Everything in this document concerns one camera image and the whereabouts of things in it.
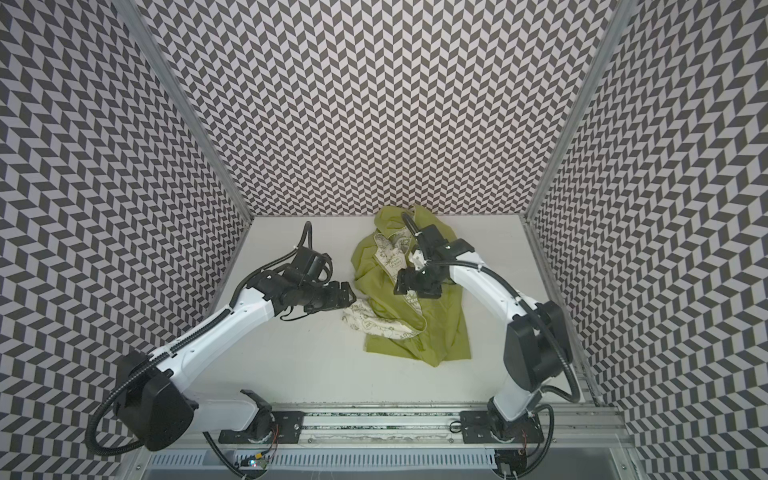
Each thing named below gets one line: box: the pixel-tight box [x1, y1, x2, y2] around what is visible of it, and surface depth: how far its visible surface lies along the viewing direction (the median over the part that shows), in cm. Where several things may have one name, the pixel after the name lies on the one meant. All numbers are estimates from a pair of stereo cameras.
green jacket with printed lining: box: [342, 206, 472, 367], surface depth 90 cm
